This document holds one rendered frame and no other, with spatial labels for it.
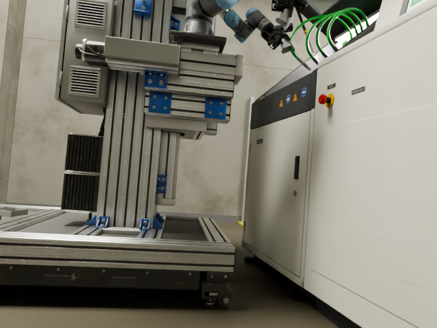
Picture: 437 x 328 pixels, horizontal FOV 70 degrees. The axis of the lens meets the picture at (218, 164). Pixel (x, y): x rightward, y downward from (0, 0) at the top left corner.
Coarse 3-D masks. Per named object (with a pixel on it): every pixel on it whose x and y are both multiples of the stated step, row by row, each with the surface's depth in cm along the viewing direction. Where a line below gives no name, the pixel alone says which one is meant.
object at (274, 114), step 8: (304, 80) 135; (288, 88) 149; (296, 88) 142; (272, 96) 165; (280, 96) 156; (304, 96) 134; (256, 104) 186; (264, 104) 175; (272, 104) 164; (288, 104) 148; (296, 104) 140; (304, 104) 134; (256, 112) 185; (264, 112) 174; (272, 112) 163; (280, 112) 155; (288, 112) 147; (296, 112) 140; (304, 112) 135; (256, 120) 184; (264, 120) 173; (272, 120) 163
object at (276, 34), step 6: (270, 24) 172; (264, 30) 174; (270, 30) 174; (276, 30) 171; (264, 36) 174; (270, 36) 170; (276, 36) 170; (282, 36) 170; (270, 42) 177; (276, 42) 170
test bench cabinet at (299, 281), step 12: (312, 120) 127; (312, 132) 126; (312, 144) 126; (252, 252) 173; (264, 264) 174; (276, 264) 146; (288, 276) 135; (300, 276) 125; (300, 288) 137; (300, 300) 128; (312, 300) 128
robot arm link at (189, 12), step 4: (188, 0) 131; (192, 0) 128; (196, 0) 126; (188, 4) 130; (192, 4) 128; (196, 4) 126; (200, 4) 125; (188, 8) 130; (192, 8) 128; (196, 8) 128; (200, 8) 126; (188, 12) 130; (192, 12) 128; (196, 12) 128; (200, 12) 128; (204, 12) 127; (208, 16) 129; (212, 16) 130; (212, 20) 133
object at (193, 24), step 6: (186, 18) 131; (192, 18) 128; (198, 18) 128; (204, 18) 128; (186, 24) 130; (192, 24) 127; (198, 24) 127; (204, 24) 128; (210, 24) 131; (186, 30) 129; (192, 30) 126; (198, 30) 126; (204, 30) 127; (210, 30) 130
